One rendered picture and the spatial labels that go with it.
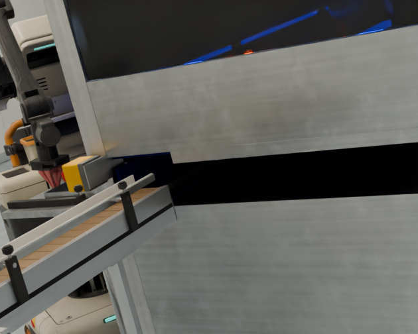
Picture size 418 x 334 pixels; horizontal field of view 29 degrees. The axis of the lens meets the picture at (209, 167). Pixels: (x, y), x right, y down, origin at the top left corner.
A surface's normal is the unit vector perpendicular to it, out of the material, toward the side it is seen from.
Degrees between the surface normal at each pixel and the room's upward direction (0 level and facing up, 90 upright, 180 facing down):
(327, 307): 90
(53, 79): 98
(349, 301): 90
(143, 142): 90
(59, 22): 90
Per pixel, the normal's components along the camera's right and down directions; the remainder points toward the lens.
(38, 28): 0.11, -0.62
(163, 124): -0.51, 0.32
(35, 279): 0.82, -0.07
